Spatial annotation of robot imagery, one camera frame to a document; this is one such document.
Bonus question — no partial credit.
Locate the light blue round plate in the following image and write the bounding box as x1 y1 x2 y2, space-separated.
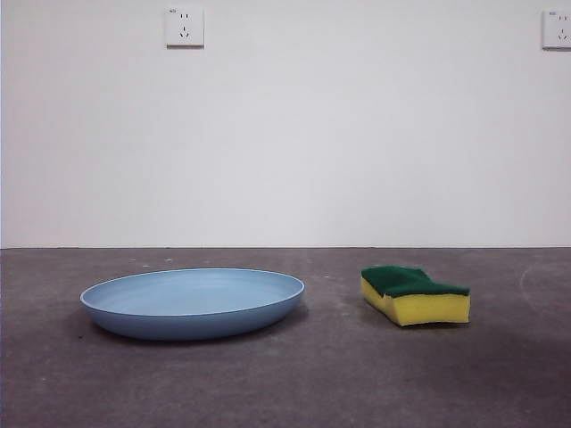
79 267 307 342

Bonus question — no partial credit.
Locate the white wall socket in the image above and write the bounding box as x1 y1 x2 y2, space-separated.
542 9 571 51
166 7 206 49

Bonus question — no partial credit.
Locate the green and yellow sponge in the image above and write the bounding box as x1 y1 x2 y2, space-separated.
360 265 472 328

